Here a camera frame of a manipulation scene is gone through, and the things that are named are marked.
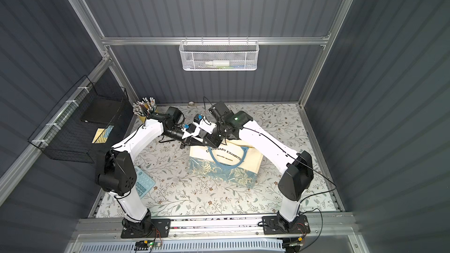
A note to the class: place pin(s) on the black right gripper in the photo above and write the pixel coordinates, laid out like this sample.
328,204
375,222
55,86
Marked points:
210,137

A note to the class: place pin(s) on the white perforated cable duct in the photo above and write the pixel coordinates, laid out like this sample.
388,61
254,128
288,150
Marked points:
240,245

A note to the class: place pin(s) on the floral patterned table mat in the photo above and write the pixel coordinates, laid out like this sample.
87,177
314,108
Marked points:
181,191

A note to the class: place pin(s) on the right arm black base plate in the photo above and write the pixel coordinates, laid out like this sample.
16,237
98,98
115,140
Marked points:
273,225

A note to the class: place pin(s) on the white bottle in basket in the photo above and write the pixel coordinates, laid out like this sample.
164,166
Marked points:
218,63

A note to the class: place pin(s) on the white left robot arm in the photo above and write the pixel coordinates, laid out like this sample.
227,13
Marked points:
115,171

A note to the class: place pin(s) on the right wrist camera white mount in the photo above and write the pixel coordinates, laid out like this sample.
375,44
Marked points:
205,123

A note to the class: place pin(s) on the yellow sticky note pad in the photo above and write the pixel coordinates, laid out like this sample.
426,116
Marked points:
102,134

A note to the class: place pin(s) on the teal desk calculator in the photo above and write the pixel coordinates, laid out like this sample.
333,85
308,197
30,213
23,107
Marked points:
144,183

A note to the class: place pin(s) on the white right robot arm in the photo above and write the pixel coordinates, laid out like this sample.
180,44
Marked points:
295,166

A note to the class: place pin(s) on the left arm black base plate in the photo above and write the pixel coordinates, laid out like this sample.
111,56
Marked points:
158,228

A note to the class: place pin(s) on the black wire side basket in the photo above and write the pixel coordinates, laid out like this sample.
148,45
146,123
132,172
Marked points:
66,138

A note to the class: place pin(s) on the cream canvas tote bag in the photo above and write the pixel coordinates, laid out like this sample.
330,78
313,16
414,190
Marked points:
235,162

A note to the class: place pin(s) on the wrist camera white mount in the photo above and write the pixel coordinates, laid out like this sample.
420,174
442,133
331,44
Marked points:
190,130
205,123

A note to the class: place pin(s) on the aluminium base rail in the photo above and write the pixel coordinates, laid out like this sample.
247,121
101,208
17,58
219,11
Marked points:
219,226

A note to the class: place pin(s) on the white wire wall basket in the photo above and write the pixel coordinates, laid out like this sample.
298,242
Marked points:
242,57

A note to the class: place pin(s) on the black notebook in basket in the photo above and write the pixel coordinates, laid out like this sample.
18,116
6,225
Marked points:
101,111

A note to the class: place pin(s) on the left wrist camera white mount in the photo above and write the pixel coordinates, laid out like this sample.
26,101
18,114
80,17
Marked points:
190,130

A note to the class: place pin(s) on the bundle of pencils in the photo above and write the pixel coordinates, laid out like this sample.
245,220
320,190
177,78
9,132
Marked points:
145,107

